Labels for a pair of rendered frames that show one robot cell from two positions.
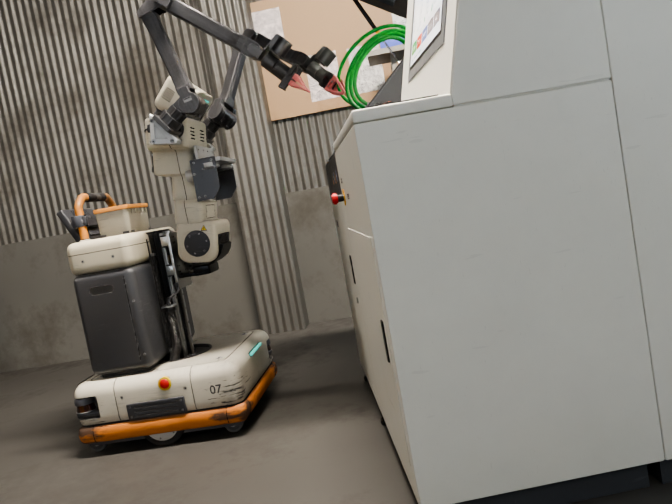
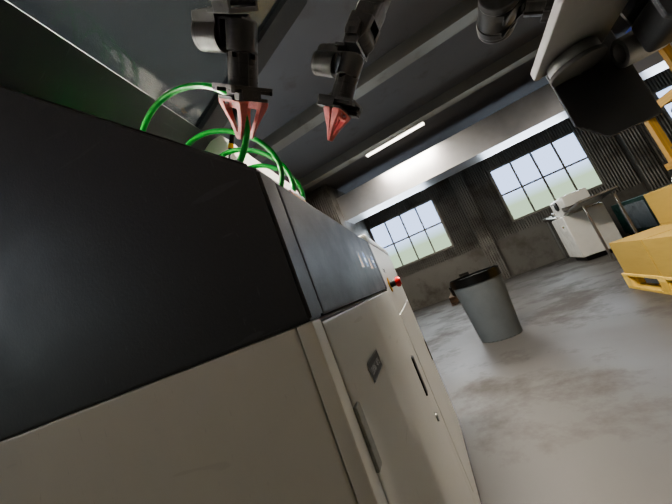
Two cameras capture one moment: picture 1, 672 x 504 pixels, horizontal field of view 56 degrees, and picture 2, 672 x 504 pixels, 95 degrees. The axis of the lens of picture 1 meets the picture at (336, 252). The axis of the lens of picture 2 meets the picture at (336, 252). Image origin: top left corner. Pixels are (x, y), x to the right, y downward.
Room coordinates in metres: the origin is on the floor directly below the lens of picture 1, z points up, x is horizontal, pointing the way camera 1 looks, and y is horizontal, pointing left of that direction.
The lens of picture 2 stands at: (3.04, 0.10, 0.79)
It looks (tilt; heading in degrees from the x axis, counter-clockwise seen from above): 10 degrees up; 195
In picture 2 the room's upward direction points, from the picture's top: 21 degrees counter-clockwise
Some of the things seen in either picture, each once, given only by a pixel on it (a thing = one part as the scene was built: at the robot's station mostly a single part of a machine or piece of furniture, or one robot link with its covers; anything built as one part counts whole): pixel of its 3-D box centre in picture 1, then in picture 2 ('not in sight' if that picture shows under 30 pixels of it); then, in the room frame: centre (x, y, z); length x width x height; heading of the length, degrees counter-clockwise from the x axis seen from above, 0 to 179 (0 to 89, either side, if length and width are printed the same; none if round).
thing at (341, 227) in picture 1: (353, 289); (439, 475); (2.43, -0.04, 0.44); 0.65 x 0.02 x 0.68; 3
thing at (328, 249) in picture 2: (338, 179); (346, 263); (2.43, -0.06, 0.87); 0.62 x 0.04 x 0.16; 3
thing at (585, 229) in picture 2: not in sight; (581, 225); (-3.46, 2.72, 0.58); 2.46 x 0.61 x 1.16; 174
